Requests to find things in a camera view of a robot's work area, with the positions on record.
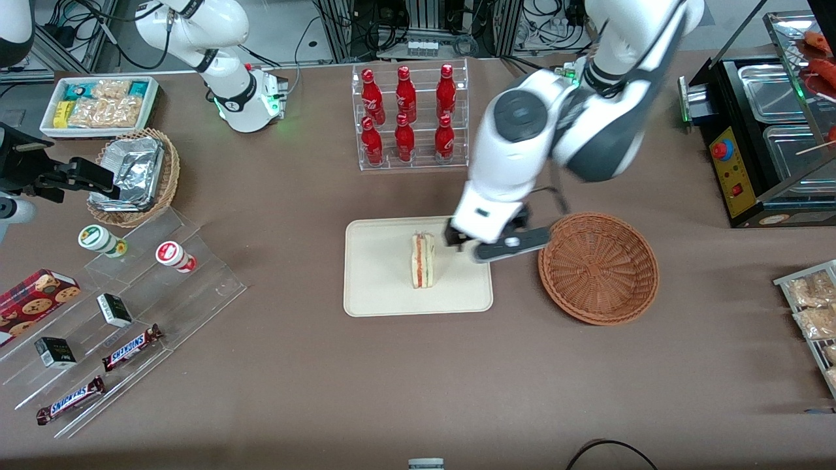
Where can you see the silver foil container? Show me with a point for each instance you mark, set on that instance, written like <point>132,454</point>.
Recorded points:
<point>130,170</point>

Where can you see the white power strip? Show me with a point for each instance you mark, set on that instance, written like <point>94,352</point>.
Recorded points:
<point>422,47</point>

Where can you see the black food warmer appliance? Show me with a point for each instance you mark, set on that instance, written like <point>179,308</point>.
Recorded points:
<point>731,170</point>

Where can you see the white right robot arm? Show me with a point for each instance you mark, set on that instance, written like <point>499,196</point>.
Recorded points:
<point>219,23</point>

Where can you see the brown round wicker basket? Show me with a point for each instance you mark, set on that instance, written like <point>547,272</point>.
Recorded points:
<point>597,267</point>

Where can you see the green lid white cup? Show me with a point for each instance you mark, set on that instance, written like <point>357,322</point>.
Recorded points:
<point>95,238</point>

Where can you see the clear bag of crackers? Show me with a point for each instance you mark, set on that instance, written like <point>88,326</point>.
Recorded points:
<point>831,354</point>
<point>816,323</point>
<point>833,378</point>
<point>810,290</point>

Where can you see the white snack bin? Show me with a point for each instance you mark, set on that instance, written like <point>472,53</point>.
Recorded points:
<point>98,134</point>

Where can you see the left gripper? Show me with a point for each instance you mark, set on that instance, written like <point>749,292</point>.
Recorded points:
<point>455,238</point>

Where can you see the small grey device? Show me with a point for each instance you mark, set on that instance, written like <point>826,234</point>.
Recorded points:
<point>426,465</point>

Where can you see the beige puffed snack bag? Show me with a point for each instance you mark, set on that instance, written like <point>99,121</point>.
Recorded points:
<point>104,112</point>
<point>111,89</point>

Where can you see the tan wicker basket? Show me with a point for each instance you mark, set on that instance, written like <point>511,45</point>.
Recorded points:
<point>168,189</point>

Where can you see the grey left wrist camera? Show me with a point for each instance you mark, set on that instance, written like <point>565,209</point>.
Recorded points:
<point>529,238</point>

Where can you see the red cola bottle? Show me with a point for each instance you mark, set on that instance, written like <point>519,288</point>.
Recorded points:
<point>404,140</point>
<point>446,94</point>
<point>372,98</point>
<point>444,140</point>
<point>373,145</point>
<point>405,96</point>

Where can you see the triangle sandwich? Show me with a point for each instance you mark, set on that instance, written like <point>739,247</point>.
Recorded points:
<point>422,261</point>

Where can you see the aluminium equipment frame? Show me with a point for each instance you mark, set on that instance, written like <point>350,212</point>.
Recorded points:
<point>424,16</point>

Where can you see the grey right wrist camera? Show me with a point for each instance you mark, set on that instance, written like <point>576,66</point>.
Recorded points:
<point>16,212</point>

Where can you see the Snickers chocolate bar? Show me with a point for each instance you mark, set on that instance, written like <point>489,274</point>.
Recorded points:
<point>130,348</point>
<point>70,400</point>

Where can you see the small black box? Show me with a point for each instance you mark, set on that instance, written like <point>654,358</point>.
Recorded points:
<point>114,312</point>
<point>57,354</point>

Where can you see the steel warmer pan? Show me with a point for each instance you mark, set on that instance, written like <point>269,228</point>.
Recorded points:
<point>774,94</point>
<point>793,156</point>

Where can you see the yellow snack packet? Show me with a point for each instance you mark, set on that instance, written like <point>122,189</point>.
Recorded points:
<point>61,114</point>

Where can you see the sausage on wooden skewer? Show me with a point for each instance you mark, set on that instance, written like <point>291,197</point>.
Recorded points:
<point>813,148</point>

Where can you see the teal snack packet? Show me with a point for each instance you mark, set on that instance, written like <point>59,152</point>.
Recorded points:
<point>75,91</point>
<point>139,89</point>

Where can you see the red sausage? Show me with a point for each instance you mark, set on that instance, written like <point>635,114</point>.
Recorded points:
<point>826,70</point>
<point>819,42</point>

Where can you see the clear acrylic stepped display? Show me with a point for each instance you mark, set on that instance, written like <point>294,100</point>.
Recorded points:
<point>209,287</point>

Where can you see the clear acrylic bottle rack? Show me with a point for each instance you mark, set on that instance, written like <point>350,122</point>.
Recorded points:
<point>423,160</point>

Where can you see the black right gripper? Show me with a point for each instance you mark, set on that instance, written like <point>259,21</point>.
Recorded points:
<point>23,163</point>

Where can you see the cream plastic tray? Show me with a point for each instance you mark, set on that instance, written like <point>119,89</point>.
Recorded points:
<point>379,274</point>

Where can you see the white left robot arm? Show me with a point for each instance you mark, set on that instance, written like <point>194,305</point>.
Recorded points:
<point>509,156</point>

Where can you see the red lid white cup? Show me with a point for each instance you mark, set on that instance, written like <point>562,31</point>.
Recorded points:
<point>171,253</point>

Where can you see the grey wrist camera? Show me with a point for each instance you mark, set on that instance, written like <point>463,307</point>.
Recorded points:
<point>16,212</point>
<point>529,238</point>

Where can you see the red cookie box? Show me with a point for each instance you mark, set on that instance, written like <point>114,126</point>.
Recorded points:
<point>32,303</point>

